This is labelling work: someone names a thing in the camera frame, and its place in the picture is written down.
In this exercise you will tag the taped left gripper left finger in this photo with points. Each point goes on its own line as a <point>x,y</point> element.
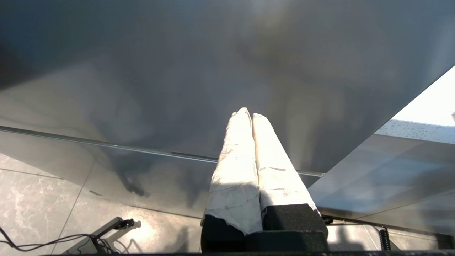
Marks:
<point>234,177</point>

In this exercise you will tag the tall grey refrigerator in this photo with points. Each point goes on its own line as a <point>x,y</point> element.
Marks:
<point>177,71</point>

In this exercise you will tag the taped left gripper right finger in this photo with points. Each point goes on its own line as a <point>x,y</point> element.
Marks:
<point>277,177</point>

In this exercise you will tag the black metal floor bar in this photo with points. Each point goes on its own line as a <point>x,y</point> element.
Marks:
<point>122,224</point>

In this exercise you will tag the grey base cabinet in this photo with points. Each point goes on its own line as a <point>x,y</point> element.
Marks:
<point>391,177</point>

